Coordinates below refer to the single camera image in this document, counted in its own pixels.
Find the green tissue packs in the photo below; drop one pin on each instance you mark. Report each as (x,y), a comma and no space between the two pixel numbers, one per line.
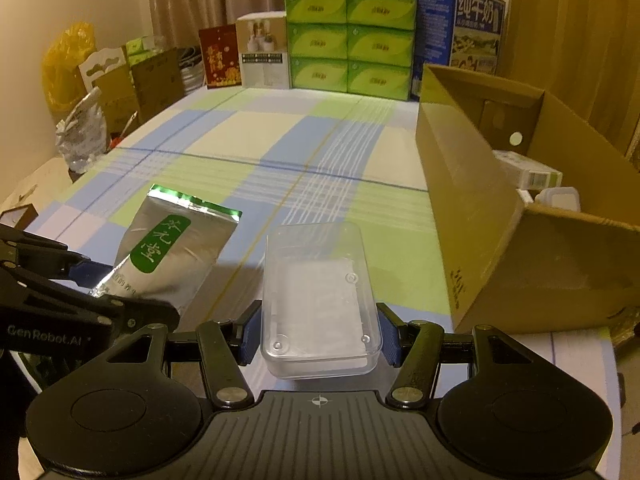
(145,45)

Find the clear plastic box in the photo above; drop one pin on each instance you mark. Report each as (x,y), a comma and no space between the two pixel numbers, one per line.
(320,300)

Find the stack of green tissue boxes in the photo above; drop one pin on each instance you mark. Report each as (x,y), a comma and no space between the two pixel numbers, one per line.
(350,40)

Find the white cut-out cardboard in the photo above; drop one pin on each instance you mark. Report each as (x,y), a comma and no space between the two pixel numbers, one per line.
(102,67)

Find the blue milk carton box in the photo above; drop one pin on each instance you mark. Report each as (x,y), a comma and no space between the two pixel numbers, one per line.
(470,25)

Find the tall brown carton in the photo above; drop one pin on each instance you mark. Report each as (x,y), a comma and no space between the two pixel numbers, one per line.
(157,85)

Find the yellow plastic bag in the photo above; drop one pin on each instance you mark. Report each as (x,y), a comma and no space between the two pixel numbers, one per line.
(65,70)

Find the white medicine box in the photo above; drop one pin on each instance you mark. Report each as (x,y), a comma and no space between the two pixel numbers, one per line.
(525,167)

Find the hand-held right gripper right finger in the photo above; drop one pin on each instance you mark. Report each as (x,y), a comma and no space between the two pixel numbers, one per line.
(390,335)

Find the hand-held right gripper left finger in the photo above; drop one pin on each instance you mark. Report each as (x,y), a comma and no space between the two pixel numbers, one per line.
(251,335)

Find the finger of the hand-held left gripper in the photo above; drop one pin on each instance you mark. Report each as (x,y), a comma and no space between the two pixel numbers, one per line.
(145,316)
(87,270)

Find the silver foil pouch green label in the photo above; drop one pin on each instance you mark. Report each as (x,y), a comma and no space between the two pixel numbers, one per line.
(165,250)

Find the brown cardboard box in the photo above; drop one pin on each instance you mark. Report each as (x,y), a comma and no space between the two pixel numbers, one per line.
(475,220)

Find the small brown carton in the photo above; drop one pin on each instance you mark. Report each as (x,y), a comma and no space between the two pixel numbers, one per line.
(117,102)

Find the clear plastic bag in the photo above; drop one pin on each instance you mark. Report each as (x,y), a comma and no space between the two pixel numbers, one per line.
(80,135)

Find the red gift box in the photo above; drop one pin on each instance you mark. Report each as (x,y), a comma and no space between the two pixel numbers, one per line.
(220,57)

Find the white product box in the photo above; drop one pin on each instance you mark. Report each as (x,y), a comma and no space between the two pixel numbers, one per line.
(262,52)

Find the white power adapter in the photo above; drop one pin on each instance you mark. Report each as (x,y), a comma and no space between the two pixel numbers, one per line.
(560,199)

